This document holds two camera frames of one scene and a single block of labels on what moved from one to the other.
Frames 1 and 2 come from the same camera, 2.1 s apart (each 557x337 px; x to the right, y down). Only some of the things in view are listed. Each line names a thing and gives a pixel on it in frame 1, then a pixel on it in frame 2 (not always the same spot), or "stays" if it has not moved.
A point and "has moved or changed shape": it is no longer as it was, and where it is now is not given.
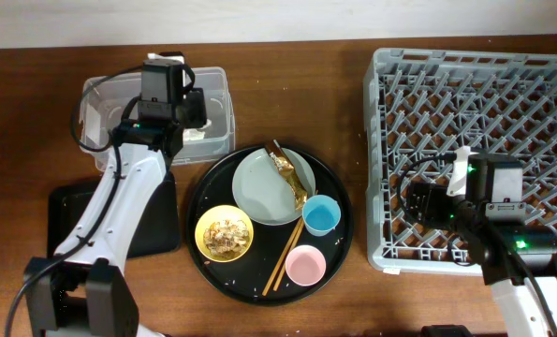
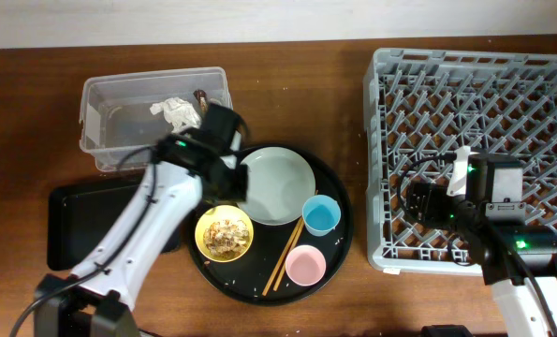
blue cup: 321,214 stays
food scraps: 226,239 stays
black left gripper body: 190,111 → 231,182
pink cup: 305,265 stays
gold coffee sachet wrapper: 285,168 has moved or changed shape
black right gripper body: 441,207 stays
